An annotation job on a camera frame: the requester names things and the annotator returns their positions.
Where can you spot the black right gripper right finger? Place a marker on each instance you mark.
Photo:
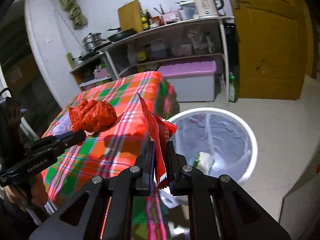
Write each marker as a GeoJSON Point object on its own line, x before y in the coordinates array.
{"type": "Point", "coordinates": [177, 177]}

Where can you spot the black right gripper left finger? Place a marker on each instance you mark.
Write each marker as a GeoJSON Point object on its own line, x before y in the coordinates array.
{"type": "Point", "coordinates": [146, 162]}

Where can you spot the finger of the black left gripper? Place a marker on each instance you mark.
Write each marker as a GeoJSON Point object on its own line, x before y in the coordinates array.
{"type": "Point", "coordinates": [63, 141]}
{"type": "Point", "coordinates": [31, 166]}

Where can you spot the red snack wrapper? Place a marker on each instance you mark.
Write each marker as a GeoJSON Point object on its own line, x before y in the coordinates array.
{"type": "Point", "coordinates": [160, 131]}

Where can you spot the red plastic bag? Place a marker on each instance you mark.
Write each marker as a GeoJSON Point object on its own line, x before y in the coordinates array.
{"type": "Point", "coordinates": [93, 116]}

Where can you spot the white foam fruit net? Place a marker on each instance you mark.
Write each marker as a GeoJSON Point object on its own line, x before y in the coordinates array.
{"type": "Point", "coordinates": [63, 126]}

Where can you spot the green white trash in bin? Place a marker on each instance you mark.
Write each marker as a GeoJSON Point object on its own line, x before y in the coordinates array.
{"type": "Point", "coordinates": [204, 162]}

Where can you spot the white round trash bin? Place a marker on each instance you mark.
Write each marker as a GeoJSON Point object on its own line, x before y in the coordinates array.
{"type": "Point", "coordinates": [250, 139]}

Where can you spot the grey trash bin liner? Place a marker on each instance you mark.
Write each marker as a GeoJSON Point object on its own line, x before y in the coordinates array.
{"type": "Point", "coordinates": [220, 139]}

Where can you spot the white metal kitchen shelf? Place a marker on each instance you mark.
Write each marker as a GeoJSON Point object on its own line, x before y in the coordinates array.
{"type": "Point", "coordinates": [173, 35]}

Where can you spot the person's left hand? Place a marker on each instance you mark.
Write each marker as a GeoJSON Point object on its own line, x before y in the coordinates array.
{"type": "Point", "coordinates": [36, 192]}

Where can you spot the plaid orange green tablecloth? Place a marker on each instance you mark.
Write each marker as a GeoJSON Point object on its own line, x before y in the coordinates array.
{"type": "Point", "coordinates": [93, 186]}

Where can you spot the white power strip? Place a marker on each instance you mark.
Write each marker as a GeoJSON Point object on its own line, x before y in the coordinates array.
{"type": "Point", "coordinates": [71, 61]}

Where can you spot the pink plastic basket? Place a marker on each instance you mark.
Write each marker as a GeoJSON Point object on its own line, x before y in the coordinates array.
{"type": "Point", "coordinates": [100, 73]}

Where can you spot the purple lidded storage box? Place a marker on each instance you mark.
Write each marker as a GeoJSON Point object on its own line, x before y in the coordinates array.
{"type": "Point", "coordinates": [192, 81]}

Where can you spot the green glass bottle on floor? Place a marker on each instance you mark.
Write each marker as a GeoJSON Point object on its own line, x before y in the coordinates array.
{"type": "Point", "coordinates": [233, 88]}

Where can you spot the black induction cooktop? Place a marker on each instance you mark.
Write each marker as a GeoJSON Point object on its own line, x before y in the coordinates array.
{"type": "Point", "coordinates": [88, 54]}

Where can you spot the stainless steel steamer pot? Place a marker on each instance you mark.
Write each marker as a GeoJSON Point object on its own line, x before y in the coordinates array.
{"type": "Point", "coordinates": [92, 41]}

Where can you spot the black frying pan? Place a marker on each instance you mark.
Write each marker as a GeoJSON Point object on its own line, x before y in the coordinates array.
{"type": "Point", "coordinates": [120, 34]}

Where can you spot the green label sauce bottle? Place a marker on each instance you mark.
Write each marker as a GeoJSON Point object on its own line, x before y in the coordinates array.
{"type": "Point", "coordinates": [145, 21]}

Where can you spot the red lidded jar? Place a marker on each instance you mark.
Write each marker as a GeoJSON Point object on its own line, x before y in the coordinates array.
{"type": "Point", "coordinates": [155, 22]}

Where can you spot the pink utensil holder box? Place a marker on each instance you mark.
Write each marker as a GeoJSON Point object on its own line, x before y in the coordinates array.
{"type": "Point", "coordinates": [172, 17]}

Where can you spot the wooden cutting board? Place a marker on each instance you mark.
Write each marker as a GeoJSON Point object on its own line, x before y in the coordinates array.
{"type": "Point", "coordinates": [129, 16]}

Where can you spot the dark sauce bottle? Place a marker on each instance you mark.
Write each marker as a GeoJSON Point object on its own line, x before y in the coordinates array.
{"type": "Point", "coordinates": [148, 17]}

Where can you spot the clear plastic container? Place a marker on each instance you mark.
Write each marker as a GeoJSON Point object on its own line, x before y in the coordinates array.
{"type": "Point", "coordinates": [188, 9]}

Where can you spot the olive green hanging cloth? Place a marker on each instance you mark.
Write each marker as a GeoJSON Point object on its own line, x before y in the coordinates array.
{"type": "Point", "coordinates": [74, 13]}

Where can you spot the white electric kettle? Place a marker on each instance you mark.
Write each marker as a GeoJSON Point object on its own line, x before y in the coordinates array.
{"type": "Point", "coordinates": [208, 8]}

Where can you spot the yellow wooden door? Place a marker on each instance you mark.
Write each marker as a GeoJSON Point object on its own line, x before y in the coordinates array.
{"type": "Point", "coordinates": [275, 42]}

